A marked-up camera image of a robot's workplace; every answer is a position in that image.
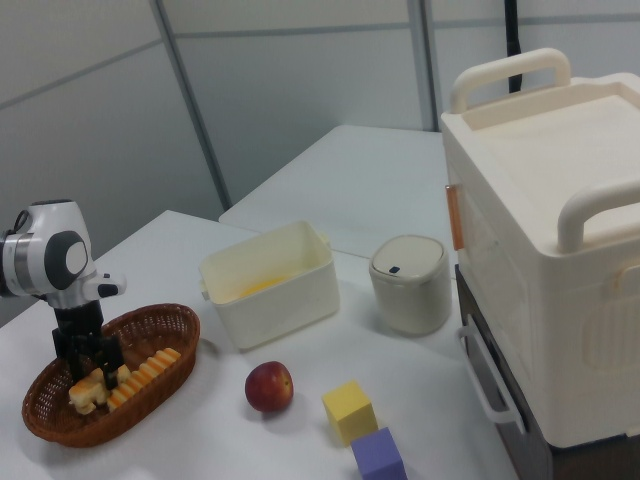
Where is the cream open plastic box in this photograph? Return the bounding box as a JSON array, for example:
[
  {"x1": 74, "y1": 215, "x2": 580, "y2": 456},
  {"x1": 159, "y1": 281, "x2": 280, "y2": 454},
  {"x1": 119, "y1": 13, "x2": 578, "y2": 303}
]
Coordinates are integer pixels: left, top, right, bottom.
[{"x1": 198, "y1": 220, "x2": 342, "y2": 352}]

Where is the copper latch strip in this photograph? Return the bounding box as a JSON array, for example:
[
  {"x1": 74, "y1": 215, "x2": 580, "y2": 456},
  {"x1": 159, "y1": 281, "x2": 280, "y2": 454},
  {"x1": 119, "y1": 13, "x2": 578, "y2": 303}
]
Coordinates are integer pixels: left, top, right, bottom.
[{"x1": 444, "y1": 183, "x2": 462, "y2": 251}]

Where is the red apple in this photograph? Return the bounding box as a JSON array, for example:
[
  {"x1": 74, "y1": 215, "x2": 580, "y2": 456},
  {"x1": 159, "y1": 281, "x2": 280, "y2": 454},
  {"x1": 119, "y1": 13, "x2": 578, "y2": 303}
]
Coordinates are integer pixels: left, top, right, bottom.
[{"x1": 244, "y1": 360, "x2": 295, "y2": 414}]

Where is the white cabinet handle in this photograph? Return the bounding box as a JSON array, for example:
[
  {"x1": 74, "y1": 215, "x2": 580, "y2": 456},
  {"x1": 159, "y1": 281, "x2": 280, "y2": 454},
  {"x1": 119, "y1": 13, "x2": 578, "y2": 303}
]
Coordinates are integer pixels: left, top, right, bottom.
[{"x1": 456, "y1": 326, "x2": 527, "y2": 435}]

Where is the yellow banana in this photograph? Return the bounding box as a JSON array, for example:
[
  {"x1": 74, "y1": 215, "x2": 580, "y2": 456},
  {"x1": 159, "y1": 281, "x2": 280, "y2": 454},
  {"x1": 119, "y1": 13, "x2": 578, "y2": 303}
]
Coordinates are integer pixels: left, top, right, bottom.
[{"x1": 238, "y1": 274, "x2": 302, "y2": 302}]

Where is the brown wicker basket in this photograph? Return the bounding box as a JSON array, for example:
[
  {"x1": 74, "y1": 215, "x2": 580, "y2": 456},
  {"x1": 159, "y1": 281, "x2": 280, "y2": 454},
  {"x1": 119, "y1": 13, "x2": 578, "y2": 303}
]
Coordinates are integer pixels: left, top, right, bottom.
[{"x1": 21, "y1": 302, "x2": 202, "y2": 449}]

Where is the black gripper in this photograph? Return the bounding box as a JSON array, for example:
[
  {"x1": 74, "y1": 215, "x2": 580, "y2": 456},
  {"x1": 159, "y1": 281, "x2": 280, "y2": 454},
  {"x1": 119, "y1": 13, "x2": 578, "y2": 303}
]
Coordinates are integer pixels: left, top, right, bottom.
[{"x1": 51, "y1": 299, "x2": 124, "y2": 389}]

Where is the black vertical pole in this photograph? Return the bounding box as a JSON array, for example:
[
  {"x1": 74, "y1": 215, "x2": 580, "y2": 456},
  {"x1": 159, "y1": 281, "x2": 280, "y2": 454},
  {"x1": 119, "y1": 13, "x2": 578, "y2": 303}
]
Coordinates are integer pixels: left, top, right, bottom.
[{"x1": 501, "y1": 0, "x2": 524, "y2": 95}]

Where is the small cream lidded bin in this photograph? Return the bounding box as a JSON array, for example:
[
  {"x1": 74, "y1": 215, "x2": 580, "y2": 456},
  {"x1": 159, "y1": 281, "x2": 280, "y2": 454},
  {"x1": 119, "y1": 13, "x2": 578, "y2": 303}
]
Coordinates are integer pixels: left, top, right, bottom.
[{"x1": 368, "y1": 234, "x2": 449, "y2": 337}]

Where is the yellow cube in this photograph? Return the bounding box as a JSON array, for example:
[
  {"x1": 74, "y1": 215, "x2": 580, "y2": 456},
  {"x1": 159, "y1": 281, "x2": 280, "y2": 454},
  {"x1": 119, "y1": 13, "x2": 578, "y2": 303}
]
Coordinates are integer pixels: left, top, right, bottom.
[{"x1": 321, "y1": 379, "x2": 379, "y2": 448}]

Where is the striped ridged bread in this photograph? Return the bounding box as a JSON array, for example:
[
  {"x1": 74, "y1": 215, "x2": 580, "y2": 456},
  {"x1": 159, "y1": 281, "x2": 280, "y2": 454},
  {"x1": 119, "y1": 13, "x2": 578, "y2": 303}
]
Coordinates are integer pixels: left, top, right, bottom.
[{"x1": 106, "y1": 348, "x2": 182, "y2": 413}]

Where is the purple cube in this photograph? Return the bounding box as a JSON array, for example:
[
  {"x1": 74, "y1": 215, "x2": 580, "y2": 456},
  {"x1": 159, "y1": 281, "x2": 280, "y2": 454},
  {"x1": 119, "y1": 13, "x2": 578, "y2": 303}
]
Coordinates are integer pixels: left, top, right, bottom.
[{"x1": 349, "y1": 427, "x2": 409, "y2": 480}]

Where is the square golden bread roll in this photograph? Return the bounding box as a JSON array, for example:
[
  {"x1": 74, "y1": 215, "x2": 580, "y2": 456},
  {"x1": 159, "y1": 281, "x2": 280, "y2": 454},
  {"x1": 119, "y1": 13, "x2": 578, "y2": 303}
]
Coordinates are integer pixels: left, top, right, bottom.
[{"x1": 68, "y1": 364, "x2": 132, "y2": 416}]

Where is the large cream storage box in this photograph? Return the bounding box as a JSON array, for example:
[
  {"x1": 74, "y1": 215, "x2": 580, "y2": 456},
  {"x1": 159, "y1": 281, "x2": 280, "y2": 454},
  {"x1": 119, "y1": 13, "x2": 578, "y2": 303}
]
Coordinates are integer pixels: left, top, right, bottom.
[{"x1": 439, "y1": 47, "x2": 640, "y2": 451}]

